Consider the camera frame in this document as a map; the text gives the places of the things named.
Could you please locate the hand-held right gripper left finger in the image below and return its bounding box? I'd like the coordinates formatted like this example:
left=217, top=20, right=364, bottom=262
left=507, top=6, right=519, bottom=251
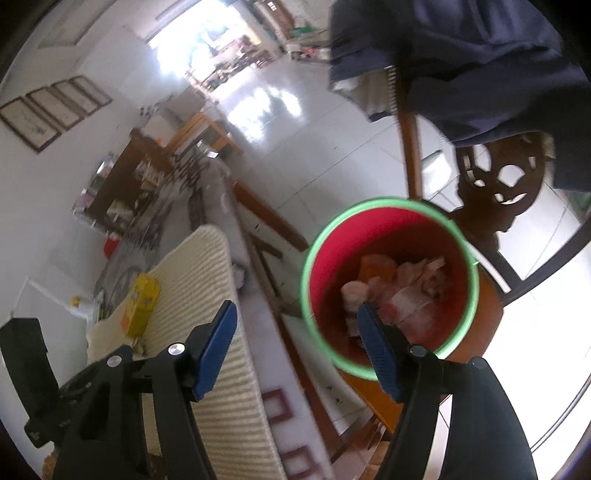
left=51, top=300, right=238, bottom=480

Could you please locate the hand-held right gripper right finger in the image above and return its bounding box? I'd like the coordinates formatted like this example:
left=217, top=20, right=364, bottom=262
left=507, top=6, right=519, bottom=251
left=358, top=302, right=539, bottom=480

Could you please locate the pink snack bag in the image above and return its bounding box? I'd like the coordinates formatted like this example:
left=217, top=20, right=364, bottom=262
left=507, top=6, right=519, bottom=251
left=369, top=257, right=450, bottom=343

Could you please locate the red bin with green rim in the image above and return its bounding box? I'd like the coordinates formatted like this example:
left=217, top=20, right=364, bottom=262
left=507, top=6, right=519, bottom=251
left=300, top=198, right=481, bottom=381

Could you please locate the yellow striped table cloth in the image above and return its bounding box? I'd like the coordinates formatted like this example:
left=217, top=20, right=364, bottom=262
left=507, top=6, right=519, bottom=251
left=85, top=225, right=287, bottom=480

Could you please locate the clear bottle with yellow cap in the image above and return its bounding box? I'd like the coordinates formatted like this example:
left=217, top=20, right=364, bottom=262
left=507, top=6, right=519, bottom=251
left=68, top=294, right=95, bottom=319

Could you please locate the yellow box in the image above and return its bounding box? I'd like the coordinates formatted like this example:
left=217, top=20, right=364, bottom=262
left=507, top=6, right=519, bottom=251
left=121, top=273, right=162, bottom=337

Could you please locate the wooden stool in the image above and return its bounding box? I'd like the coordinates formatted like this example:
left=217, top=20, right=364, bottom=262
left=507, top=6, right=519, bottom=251
left=342, top=270, right=505, bottom=435

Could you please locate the wooden bench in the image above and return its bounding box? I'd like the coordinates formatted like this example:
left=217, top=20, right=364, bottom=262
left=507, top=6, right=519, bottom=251
left=90, top=113, right=243, bottom=236

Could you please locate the carved wooden chair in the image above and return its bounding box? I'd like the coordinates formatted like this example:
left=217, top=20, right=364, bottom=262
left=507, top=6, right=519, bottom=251
left=388, top=65, right=591, bottom=306

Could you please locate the dark blue jacket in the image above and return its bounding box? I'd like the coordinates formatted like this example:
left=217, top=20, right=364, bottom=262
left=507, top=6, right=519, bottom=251
left=328, top=0, right=591, bottom=192

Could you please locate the white wire rack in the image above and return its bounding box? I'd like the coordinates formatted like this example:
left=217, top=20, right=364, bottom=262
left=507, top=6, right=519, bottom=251
left=71, top=154, right=118, bottom=217

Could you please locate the dark framed wall picture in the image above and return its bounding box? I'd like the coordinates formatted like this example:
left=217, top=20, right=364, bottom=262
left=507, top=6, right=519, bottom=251
left=48, top=79, right=100, bottom=117
left=69, top=76, right=114, bottom=108
left=0, top=99, right=61, bottom=154
left=25, top=88, right=84, bottom=131

